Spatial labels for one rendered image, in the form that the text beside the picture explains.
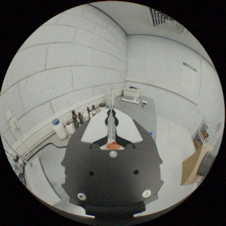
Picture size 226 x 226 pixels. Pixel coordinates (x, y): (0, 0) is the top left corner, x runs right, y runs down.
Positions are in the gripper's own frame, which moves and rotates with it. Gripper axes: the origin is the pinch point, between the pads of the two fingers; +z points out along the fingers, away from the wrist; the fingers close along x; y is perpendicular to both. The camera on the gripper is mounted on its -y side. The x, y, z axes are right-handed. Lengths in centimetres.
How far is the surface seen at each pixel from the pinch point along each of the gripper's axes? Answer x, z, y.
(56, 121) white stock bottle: -30.2, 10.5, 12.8
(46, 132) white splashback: -47, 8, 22
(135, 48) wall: 52, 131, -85
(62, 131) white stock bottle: -28.8, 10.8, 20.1
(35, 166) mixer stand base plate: -43, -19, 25
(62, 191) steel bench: -20.7, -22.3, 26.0
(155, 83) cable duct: 88, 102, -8
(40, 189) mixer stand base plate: -33, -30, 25
